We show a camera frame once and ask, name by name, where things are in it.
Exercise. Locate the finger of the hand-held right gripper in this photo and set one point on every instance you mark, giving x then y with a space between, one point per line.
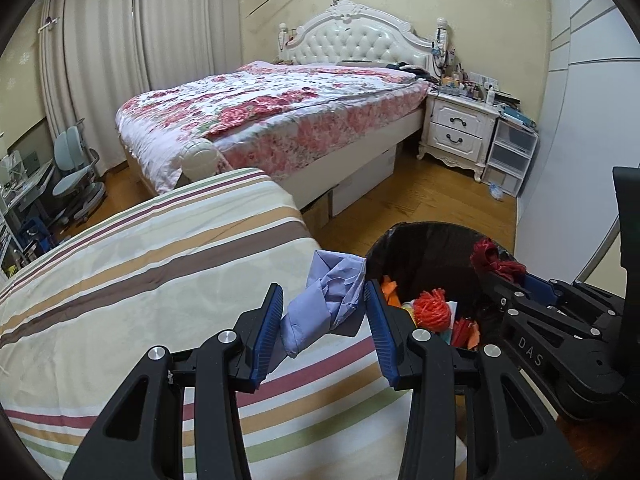
537 287
500 285

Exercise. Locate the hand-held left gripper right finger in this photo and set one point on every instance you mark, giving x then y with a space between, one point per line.
382 340

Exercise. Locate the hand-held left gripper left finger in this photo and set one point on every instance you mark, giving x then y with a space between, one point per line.
267 335

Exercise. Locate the dark red cloth bow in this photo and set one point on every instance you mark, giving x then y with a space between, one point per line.
487 255

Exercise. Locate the yellow foam net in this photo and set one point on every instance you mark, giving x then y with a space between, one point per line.
407 311

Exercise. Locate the orange plastic bag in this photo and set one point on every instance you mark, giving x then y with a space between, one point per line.
390 290

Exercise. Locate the bin with black liner bag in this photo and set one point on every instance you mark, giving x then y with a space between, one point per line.
425 255

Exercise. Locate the crumpled plastic bottle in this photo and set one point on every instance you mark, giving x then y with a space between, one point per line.
495 191

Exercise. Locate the clear plastic drawer unit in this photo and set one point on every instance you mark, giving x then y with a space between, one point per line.
510 155

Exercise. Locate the brown cardboard box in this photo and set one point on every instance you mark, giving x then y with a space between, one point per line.
315 212

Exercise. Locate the striped bed sheet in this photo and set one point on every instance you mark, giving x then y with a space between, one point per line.
150 270

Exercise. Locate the white box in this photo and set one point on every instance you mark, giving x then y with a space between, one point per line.
365 180

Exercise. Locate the white wardrobe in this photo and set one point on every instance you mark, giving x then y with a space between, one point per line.
590 135

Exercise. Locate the white nightstand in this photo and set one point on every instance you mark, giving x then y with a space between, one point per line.
457 127

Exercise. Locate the stack of blue books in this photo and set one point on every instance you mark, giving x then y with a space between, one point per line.
517 115

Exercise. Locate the white round bedpost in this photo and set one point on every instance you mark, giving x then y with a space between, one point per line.
200 160

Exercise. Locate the clutter of small bottles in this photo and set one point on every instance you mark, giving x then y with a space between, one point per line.
465 85

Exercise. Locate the floral quilt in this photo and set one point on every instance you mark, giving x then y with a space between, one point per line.
260 105

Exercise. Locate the dark clothing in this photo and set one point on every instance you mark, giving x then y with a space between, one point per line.
407 70

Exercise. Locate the blue plastic stool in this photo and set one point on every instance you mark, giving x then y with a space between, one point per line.
35 232

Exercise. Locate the grey-blue desk chair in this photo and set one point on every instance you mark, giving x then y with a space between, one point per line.
70 145

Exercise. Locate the grey study desk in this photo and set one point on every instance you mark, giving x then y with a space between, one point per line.
25 180

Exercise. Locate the white tufted headboard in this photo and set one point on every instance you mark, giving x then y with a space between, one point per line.
355 35

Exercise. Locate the beige curtains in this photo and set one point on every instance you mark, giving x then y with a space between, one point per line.
150 35

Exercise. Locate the white bed frame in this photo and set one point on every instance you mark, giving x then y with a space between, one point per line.
360 146

